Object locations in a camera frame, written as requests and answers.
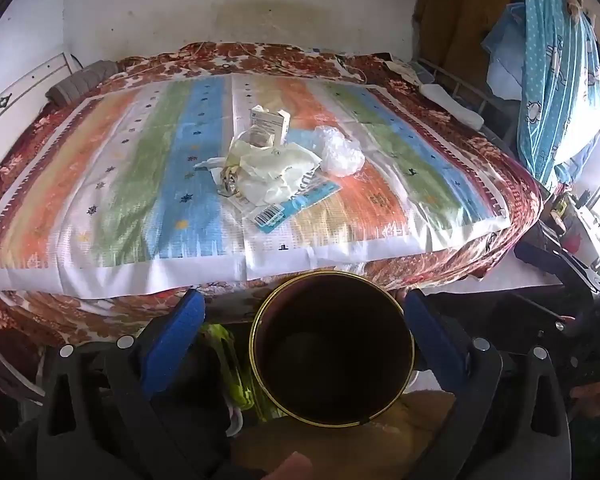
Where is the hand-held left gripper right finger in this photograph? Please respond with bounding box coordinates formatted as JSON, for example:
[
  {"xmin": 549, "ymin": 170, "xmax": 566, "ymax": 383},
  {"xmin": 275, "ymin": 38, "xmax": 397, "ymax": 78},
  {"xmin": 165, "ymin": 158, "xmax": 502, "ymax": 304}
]
[{"xmin": 404, "ymin": 289, "xmax": 572, "ymax": 480}]

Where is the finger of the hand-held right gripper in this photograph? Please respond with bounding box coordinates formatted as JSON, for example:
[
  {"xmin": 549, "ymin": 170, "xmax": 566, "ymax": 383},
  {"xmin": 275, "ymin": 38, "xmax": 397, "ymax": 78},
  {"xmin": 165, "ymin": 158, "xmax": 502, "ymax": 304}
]
[{"xmin": 514, "ymin": 242, "xmax": 578, "ymax": 287}]

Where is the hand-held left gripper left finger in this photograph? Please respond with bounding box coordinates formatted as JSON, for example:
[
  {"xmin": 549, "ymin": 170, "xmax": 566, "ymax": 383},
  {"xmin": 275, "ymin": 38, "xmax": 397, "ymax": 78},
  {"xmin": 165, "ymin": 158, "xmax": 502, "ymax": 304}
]
[{"xmin": 37, "ymin": 288, "xmax": 231, "ymax": 480}]

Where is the dark bin with gold rim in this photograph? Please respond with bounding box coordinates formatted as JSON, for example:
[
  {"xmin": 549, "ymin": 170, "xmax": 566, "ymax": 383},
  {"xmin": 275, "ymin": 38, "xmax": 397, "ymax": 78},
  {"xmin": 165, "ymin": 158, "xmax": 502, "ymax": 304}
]
[{"xmin": 249, "ymin": 270, "xmax": 416, "ymax": 428}]

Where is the small wrapper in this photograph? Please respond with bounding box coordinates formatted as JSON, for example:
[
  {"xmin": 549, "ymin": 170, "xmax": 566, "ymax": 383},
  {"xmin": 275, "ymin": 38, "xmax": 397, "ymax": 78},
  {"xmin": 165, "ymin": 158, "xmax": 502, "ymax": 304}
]
[{"xmin": 195, "ymin": 156, "xmax": 242, "ymax": 197}]

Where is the blue white plastic package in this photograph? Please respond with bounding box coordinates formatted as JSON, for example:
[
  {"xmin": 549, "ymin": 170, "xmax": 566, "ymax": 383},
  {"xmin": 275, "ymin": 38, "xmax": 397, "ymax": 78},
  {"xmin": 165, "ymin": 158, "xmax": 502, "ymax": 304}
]
[{"xmin": 235, "ymin": 175, "xmax": 343, "ymax": 235}]

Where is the cream yellow wrapper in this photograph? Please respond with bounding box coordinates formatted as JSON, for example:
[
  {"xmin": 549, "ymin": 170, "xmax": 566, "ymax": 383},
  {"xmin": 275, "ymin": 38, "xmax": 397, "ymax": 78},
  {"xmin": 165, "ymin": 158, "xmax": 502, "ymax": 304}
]
[{"xmin": 227, "ymin": 132, "xmax": 323, "ymax": 207}]

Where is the crinkled clear plastic bag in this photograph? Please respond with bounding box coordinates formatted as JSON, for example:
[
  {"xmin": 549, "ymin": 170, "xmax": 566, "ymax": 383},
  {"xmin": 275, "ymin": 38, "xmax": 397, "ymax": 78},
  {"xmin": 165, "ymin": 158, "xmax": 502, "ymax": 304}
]
[{"xmin": 314, "ymin": 125, "xmax": 367, "ymax": 178}]

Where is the clear bag with tubing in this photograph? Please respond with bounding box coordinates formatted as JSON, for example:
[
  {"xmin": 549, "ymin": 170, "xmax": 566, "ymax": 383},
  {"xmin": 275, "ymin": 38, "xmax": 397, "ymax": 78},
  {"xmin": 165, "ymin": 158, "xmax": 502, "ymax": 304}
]
[{"xmin": 232, "ymin": 127, "xmax": 280, "ymax": 152}]

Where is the white carton box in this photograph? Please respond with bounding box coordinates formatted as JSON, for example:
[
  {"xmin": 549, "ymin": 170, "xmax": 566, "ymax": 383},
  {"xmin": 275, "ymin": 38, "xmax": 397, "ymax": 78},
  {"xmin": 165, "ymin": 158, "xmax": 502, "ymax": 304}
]
[{"xmin": 250, "ymin": 105, "xmax": 291, "ymax": 148}]

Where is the person's right hand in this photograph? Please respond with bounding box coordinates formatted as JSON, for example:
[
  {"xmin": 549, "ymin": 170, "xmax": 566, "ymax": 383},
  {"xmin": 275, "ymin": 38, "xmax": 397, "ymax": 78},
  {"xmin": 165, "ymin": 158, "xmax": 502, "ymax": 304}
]
[{"xmin": 570, "ymin": 382, "xmax": 600, "ymax": 417}]

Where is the green yellow plastic item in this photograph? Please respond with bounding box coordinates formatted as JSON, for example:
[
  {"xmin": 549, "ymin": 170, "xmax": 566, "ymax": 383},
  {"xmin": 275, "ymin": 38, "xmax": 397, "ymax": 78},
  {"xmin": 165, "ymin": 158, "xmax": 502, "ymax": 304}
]
[{"xmin": 200, "ymin": 322, "xmax": 262, "ymax": 422}]

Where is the brown floral blanket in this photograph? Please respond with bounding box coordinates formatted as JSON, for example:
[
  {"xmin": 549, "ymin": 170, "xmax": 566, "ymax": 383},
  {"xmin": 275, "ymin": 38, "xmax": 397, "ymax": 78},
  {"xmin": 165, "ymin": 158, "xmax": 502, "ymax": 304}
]
[{"xmin": 0, "ymin": 40, "xmax": 546, "ymax": 401}]

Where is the tan fuzzy cloth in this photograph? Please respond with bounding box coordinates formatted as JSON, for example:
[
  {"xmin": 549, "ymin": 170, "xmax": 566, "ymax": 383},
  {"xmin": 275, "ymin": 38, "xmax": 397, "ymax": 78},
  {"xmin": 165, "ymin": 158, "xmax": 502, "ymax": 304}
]
[{"xmin": 230, "ymin": 389, "xmax": 461, "ymax": 480}]

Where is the striped colourful mat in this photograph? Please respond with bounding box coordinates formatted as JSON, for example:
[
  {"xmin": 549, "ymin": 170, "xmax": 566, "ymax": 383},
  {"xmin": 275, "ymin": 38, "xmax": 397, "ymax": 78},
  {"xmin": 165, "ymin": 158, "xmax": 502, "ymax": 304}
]
[{"xmin": 0, "ymin": 72, "xmax": 511, "ymax": 296}]

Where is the metal rack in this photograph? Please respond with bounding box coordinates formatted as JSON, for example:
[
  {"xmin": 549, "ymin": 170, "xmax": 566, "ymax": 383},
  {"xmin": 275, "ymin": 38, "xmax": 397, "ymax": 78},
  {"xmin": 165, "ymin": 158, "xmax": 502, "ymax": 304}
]
[{"xmin": 415, "ymin": 57, "xmax": 521, "ymax": 131}]

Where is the blue dotted printed cloth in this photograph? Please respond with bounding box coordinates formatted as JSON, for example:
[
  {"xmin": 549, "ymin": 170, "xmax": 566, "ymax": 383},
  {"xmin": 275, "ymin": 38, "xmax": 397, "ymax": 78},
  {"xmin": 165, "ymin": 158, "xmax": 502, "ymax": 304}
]
[{"xmin": 509, "ymin": 0, "xmax": 600, "ymax": 192}]

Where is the light blue garment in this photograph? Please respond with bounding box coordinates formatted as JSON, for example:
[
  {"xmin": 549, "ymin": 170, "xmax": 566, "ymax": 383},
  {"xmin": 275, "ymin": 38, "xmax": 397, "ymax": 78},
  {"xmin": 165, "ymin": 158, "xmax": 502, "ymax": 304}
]
[{"xmin": 482, "ymin": 2, "xmax": 527, "ymax": 102}]

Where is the brown hanging garment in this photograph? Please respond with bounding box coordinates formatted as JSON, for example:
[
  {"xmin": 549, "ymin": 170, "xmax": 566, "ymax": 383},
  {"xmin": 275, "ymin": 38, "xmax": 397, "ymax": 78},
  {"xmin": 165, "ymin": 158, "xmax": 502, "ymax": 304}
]
[{"xmin": 412, "ymin": 0, "xmax": 513, "ymax": 81}]

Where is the grey folded cloth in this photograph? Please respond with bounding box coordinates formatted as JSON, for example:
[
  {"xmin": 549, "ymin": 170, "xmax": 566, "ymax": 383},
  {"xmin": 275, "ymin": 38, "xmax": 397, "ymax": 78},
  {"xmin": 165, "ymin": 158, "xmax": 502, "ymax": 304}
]
[{"xmin": 46, "ymin": 60, "xmax": 118, "ymax": 106}]

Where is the white headboard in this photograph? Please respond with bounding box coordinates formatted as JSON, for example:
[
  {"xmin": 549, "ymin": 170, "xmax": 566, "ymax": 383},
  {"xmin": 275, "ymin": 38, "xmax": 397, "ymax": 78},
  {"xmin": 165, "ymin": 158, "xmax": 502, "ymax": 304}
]
[{"xmin": 0, "ymin": 52, "xmax": 83, "ymax": 138}]

